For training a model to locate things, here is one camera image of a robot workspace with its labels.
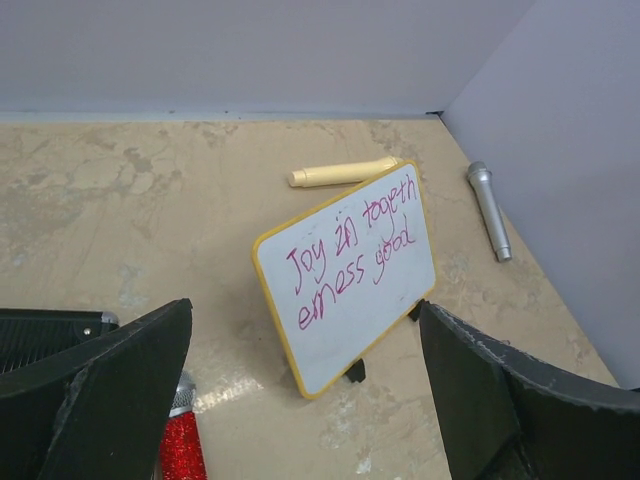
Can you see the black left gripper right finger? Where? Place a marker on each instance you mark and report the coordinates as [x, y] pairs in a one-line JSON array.
[[504, 414]]

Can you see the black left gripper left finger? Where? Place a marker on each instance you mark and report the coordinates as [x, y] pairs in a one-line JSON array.
[[97, 410]]

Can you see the yellow framed whiteboard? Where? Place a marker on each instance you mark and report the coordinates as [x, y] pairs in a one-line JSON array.
[[340, 276]]

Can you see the red toy microphone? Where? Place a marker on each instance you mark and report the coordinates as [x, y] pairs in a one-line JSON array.
[[180, 454]]

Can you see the black hard case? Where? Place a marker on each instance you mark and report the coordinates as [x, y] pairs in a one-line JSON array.
[[31, 335]]

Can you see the silver toy microphone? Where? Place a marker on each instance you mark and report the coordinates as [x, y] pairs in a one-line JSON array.
[[480, 180]]

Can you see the cream toy microphone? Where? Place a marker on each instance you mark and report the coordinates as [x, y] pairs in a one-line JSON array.
[[340, 174]]

